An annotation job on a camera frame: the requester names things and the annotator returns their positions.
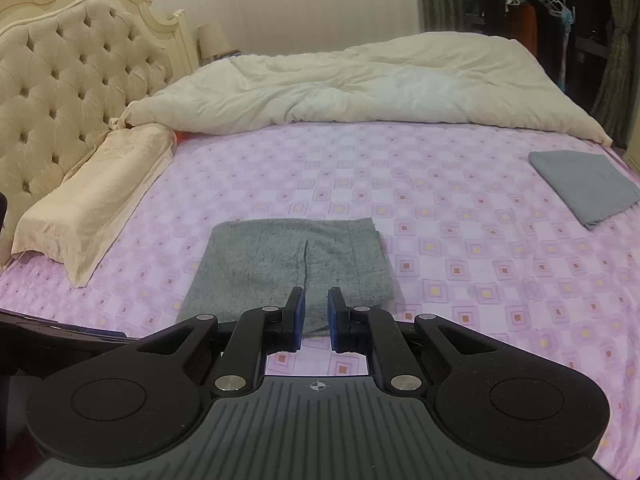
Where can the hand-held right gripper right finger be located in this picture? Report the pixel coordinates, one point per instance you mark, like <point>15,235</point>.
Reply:
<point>333,317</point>

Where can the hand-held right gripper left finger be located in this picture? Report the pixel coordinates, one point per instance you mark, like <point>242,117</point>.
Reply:
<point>298,317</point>

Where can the grey mottled pants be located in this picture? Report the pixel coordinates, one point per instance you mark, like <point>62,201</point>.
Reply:
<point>260,260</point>

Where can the pink patterned bed sheet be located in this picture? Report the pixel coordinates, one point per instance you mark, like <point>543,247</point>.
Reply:
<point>450,240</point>

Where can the beige pillow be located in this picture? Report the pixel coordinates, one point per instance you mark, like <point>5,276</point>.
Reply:
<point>95,200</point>

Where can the red cloth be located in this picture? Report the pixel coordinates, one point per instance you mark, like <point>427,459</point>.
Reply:
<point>181,135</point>

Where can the cream duvet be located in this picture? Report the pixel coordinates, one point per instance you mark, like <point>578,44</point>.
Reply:
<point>375,85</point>

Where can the cream tufted headboard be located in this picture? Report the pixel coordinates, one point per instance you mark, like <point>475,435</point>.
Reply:
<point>75,70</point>

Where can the folded blue-grey garment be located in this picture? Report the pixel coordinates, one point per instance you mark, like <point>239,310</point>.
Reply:
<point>585,185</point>

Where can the bedside lamp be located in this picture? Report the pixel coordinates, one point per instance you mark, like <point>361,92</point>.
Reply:
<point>212,40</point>

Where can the clothes rack with hanging clothes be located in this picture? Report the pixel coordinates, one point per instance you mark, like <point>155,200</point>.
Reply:
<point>530,20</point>

